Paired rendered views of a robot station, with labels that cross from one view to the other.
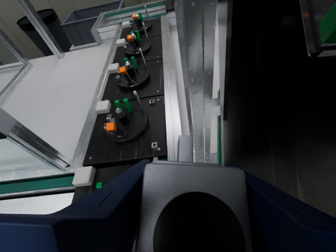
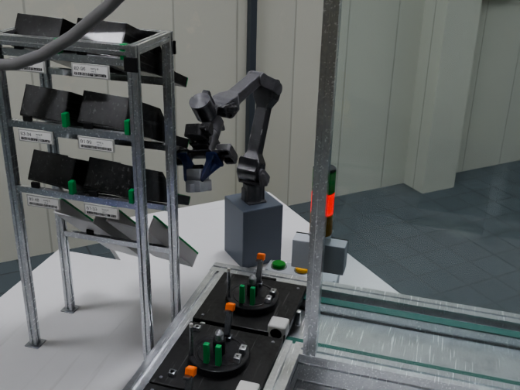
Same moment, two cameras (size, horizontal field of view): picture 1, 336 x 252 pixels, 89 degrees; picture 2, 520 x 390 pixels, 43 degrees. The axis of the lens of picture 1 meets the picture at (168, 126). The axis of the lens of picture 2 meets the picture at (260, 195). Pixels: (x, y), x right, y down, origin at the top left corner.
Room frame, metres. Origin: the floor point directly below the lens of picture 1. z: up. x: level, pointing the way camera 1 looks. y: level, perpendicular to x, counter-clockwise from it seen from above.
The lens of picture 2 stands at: (1.60, 0.35, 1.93)
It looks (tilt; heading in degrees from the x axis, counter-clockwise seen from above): 24 degrees down; 187
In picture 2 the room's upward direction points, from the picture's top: 1 degrees clockwise
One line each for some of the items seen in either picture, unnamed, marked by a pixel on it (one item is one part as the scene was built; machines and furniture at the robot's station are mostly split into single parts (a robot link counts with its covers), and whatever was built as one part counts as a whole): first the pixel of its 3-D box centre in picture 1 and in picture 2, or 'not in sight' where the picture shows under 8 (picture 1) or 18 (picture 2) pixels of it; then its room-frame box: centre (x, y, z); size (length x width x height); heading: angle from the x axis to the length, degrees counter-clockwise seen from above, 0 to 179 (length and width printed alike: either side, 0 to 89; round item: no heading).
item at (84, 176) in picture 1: (86, 177); (278, 328); (0.23, 0.24, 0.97); 0.05 x 0.05 x 0.04; 81
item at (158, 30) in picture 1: (138, 21); not in sight; (1.10, 0.00, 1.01); 0.24 x 0.24 x 0.13; 81
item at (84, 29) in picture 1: (98, 23); not in sight; (2.24, 0.45, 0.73); 0.62 x 0.42 x 0.23; 81
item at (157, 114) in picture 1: (122, 117); (219, 343); (0.37, 0.12, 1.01); 0.24 x 0.24 x 0.13; 81
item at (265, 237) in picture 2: not in sight; (252, 227); (-0.32, 0.11, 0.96); 0.14 x 0.14 x 0.20; 35
